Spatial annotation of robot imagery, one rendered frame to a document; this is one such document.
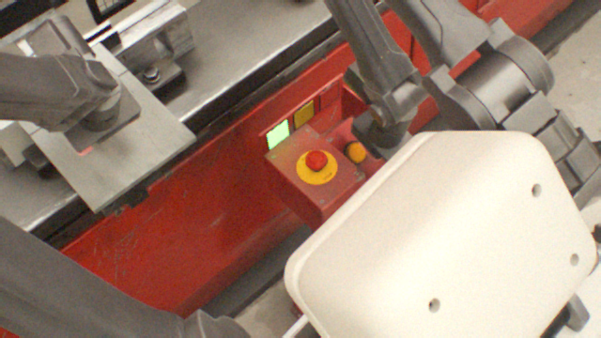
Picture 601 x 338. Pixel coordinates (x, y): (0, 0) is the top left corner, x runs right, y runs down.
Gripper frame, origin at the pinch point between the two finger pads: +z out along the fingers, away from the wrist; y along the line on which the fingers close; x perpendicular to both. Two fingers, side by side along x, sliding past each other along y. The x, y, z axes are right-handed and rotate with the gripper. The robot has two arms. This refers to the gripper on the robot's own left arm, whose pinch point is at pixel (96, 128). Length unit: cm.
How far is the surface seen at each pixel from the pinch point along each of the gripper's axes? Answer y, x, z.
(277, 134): -26.9, 15.6, 15.8
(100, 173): 3.5, 5.6, 0.4
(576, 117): -132, 64, 81
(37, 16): -3.2, -19.1, 2.0
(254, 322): -15, 50, 90
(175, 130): -8.9, 6.8, -0.4
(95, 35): -10.8, -15.3, 12.3
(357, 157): -38, 28, 19
